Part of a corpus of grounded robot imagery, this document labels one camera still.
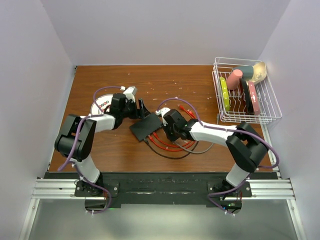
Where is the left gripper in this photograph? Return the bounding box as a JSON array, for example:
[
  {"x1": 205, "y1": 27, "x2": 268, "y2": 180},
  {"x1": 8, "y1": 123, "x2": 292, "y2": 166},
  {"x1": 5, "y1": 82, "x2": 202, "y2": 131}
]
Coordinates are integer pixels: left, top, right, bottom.
[{"x1": 120, "y1": 98, "x2": 150, "y2": 120}]

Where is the black network switch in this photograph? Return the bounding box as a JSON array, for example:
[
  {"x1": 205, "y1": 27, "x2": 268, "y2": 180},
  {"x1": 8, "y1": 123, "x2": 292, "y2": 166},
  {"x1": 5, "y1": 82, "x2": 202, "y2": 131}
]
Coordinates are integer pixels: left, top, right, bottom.
[{"x1": 129, "y1": 113, "x2": 163, "y2": 142}]

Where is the black cable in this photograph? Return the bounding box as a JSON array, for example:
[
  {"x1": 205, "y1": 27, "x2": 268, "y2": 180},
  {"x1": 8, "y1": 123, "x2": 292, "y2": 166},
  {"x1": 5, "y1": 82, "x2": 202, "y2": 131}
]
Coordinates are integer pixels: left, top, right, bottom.
[{"x1": 143, "y1": 138, "x2": 195, "y2": 160}]

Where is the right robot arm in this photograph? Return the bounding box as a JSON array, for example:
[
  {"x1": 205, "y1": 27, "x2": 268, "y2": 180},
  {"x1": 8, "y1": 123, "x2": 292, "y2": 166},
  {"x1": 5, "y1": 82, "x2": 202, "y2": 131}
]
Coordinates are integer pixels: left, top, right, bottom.
[{"x1": 156, "y1": 107, "x2": 268, "y2": 197}]

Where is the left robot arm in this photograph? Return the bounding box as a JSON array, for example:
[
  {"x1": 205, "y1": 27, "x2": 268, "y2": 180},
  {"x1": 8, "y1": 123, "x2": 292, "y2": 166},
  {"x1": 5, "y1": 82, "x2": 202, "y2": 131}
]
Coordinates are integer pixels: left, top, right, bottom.
[{"x1": 54, "y1": 93, "x2": 151, "y2": 196}]

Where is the white round patterned plate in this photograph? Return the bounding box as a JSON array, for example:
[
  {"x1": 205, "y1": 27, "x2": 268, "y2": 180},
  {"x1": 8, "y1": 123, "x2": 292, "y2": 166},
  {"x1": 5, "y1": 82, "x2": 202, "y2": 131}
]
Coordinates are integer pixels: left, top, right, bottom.
[{"x1": 90, "y1": 94, "x2": 113, "y2": 115}]

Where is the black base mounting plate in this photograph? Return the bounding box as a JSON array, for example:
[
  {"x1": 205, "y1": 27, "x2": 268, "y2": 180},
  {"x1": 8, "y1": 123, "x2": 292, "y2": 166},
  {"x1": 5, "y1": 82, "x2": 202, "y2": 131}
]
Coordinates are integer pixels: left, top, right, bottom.
[{"x1": 74, "y1": 171, "x2": 253, "y2": 209}]

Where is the yellow-green plate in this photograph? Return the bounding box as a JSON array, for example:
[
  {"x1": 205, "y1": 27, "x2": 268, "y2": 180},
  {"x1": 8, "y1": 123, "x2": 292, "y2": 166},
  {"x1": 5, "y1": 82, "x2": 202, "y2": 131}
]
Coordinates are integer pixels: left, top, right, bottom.
[{"x1": 219, "y1": 76, "x2": 230, "y2": 112}]

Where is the pink cup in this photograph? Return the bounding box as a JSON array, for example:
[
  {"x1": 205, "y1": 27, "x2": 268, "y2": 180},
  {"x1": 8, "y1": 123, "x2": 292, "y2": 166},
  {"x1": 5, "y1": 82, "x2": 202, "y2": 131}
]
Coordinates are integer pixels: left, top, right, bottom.
[{"x1": 226, "y1": 69, "x2": 243, "y2": 91}]

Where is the pink plate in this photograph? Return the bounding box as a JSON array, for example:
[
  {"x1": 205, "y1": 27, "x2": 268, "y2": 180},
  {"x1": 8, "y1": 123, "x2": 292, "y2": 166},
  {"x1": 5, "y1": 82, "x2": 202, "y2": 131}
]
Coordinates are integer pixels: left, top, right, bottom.
[{"x1": 247, "y1": 81, "x2": 261, "y2": 116}]

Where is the dark green cup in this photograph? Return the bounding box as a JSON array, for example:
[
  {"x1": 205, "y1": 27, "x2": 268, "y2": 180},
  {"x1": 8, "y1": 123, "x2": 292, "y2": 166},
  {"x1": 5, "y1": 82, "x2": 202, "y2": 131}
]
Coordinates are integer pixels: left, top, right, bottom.
[{"x1": 232, "y1": 65, "x2": 254, "y2": 80}]

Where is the beige bowl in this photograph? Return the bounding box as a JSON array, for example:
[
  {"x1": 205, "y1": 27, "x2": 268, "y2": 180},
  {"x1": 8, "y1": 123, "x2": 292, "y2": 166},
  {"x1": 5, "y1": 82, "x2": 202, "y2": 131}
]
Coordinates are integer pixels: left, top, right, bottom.
[{"x1": 251, "y1": 61, "x2": 267, "y2": 84}]

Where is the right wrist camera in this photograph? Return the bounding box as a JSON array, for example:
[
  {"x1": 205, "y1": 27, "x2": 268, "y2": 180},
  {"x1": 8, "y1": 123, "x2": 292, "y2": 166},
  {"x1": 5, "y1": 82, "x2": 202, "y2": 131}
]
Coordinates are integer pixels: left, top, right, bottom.
[{"x1": 155, "y1": 107, "x2": 171, "y2": 126}]

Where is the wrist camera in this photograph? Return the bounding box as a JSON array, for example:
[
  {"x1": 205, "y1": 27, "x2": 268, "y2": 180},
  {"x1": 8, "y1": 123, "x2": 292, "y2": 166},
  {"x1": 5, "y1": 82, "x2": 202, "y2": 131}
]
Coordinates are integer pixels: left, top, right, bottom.
[
  {"x1": 155, "y1": 107, "x2": 171, "y2": 126},
  {"x1": 120, "y1": 86, "x2": 138, "y2": 102}
]

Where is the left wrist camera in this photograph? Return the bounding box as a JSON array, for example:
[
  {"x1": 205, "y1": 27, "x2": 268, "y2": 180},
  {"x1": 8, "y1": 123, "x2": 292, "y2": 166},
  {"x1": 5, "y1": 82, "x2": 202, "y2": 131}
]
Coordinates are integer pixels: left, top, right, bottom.
[{"x1": 120, "y1": 86, "x2": 138, "y2": 102}]

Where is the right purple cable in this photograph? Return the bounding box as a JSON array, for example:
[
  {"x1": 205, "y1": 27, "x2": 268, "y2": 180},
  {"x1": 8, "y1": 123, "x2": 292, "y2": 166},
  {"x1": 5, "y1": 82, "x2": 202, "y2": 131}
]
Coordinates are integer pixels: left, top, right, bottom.
[{"x1": 156, "y1": 97, "x2": 280, "y2": 217}]

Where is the purple cable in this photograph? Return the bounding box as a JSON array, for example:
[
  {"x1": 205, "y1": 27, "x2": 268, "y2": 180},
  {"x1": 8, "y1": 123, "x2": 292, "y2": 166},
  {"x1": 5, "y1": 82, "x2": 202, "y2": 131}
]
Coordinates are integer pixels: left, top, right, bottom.
[
  {"x1": 57, "y1": 85, "x2": 126, "y2": 215},
  {"x1": 156, "y1": 97, "x2": 280, "y2": 217}
]

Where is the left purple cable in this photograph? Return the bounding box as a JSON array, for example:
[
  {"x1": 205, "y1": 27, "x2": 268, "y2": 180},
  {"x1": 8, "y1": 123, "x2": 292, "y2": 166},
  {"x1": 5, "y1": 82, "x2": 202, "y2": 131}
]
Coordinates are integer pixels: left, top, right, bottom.
[{"x1": 57, "y1": 85, "x2": 126, "y2": 215}]

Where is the white wire dish rack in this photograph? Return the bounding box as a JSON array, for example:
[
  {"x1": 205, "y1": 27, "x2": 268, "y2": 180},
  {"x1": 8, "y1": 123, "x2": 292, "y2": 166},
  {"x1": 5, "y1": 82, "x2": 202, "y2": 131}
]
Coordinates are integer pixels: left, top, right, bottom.
[{"x1": 212, "y1": 56, "x2": 282, "y2": 124}]

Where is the aluminium frame rail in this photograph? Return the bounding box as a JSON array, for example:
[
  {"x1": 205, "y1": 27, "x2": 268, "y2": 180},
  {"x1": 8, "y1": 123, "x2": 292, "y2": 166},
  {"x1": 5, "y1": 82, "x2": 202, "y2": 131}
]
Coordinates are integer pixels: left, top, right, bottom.
[{"x1": 31, "y1": 172, "x2": 307, "y2": 240}]

